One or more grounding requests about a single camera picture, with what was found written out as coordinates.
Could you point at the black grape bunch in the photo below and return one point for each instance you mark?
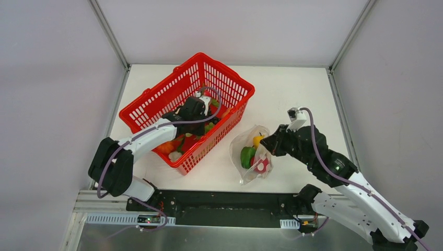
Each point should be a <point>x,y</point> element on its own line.
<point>213,121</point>

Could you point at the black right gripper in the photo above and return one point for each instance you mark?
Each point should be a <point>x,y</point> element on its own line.
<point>281,139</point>

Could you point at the red plastic shopping basket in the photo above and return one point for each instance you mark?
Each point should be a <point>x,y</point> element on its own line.
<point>198,71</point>

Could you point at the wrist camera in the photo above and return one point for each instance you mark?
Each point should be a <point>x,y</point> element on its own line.
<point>205,98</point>
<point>297,118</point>

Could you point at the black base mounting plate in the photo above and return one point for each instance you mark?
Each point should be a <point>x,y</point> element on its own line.
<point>230,209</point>

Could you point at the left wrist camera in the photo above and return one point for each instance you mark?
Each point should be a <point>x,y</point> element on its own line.
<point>205,98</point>

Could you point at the red toy food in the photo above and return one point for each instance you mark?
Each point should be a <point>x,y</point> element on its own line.
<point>260,164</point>

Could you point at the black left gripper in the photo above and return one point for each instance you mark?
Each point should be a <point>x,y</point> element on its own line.
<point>199,126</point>

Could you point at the clear dotted zip top bag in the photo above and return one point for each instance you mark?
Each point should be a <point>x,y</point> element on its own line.
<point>245,139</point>

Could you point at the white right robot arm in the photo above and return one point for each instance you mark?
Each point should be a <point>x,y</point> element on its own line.
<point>374,218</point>

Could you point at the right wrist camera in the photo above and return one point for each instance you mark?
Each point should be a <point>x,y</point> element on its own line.
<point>297,118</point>

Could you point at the yellow toy food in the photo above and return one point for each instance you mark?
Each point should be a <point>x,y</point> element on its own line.
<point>257,139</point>

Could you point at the green grape bunch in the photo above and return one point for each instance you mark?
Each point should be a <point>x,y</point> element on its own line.
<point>208,127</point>

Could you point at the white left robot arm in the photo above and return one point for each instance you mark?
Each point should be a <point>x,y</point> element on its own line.
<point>113,162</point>

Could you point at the green toy pepper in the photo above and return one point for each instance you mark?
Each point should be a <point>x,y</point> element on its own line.
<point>246,156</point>

